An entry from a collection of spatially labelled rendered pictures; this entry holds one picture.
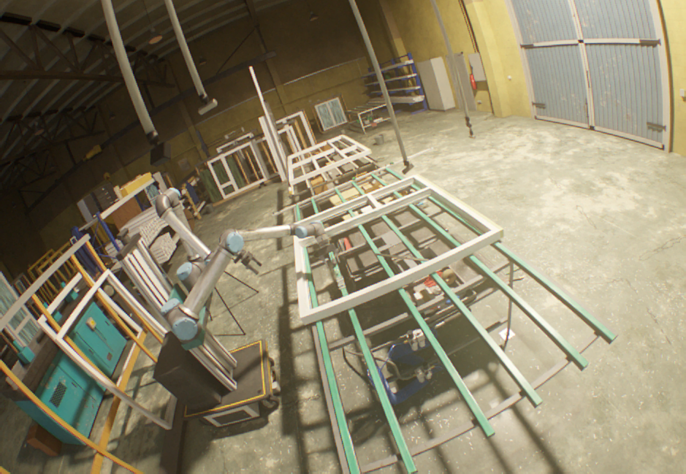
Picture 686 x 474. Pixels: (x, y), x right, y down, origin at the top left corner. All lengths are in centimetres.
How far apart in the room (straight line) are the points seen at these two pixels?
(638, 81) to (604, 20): 131
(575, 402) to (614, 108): 581
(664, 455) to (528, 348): 149
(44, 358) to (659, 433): 576
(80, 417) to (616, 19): 1033
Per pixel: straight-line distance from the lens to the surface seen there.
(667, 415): 261
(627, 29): 660
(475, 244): 198
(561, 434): 226
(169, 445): 327
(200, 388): 253
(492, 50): 894
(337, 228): 269
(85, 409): 463
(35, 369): 427
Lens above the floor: 211
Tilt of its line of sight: 25 degrees down
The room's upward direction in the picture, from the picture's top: 21 degrees counter-clockwise
